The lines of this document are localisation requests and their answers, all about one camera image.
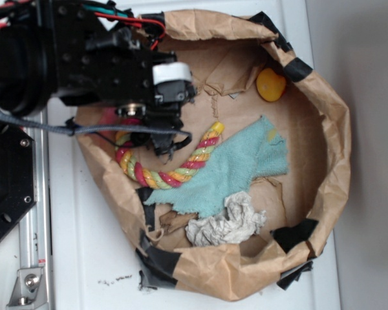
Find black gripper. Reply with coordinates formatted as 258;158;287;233
53;27;198;162

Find multicolored twisted rope toy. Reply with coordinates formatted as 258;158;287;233
115;121;224;190

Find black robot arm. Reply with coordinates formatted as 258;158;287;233
0;1;196;156

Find teal terry cloth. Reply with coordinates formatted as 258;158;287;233
144;116;288;218

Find yellow rubber duck toy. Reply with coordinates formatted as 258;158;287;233
256;68;286;102

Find brown paper bag bin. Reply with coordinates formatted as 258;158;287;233
78;10;351;301

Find crumpled white paper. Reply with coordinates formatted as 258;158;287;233
186;191;267;247

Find white plastic tray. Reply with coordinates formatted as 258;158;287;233
43;0;342;310

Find grey braided cable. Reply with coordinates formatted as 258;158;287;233
0;108;193;146

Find red and green wires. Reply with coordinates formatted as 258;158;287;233
0;0;167;51

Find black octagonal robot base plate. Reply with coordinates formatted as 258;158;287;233
0;121;36;242

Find aluminium extrusion rail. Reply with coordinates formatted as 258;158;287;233
19;128;54;309

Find metal corner bracket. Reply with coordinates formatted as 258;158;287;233
6;267;47;309

